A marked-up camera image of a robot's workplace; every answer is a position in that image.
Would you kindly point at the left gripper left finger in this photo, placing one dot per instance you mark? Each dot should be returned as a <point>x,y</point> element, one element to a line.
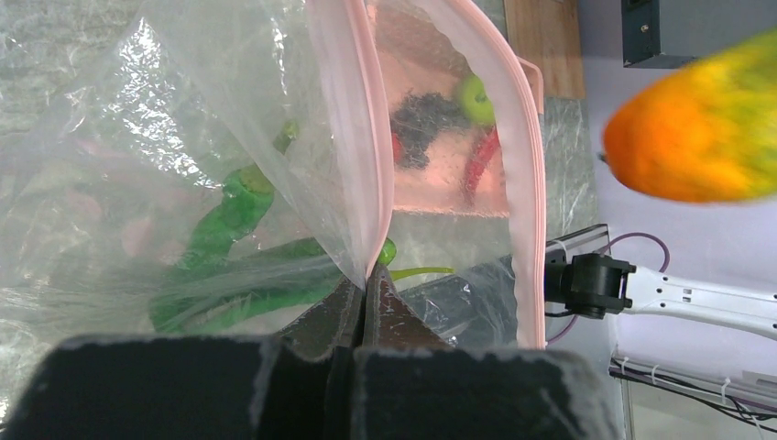
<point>288,385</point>

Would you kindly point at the green cucumber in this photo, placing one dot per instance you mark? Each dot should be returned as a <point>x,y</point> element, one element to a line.
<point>204,291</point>

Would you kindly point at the wooden board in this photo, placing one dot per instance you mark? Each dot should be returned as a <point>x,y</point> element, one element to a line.
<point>547,34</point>

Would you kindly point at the red chili pepper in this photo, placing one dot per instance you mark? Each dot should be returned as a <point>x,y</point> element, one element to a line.
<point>481,155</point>

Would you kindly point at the pink plastic basket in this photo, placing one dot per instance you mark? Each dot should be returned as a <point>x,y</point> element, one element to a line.
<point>431,46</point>

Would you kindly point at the aluminium frame rail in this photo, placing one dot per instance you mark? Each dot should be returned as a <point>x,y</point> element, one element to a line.
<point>753,406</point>

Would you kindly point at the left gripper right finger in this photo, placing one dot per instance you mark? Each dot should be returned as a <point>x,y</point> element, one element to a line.
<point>428,392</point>

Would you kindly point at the green red mango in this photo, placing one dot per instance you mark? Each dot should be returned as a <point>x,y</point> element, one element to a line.
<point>704,134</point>

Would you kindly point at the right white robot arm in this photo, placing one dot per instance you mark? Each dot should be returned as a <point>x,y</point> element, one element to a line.
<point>592,285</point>

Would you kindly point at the green chili pepper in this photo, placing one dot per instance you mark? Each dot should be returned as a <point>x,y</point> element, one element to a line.
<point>247,195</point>

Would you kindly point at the dark grape bunch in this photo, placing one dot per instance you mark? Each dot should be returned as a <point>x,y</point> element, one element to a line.
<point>419,120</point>

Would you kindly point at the dark green metal box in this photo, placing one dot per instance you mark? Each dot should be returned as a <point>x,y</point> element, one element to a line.
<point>666,34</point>

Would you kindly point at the red tomato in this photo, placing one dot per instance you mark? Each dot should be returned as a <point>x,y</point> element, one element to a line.
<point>397,149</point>

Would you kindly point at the clear zip top bag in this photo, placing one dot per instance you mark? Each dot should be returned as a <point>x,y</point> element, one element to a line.
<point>120,121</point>

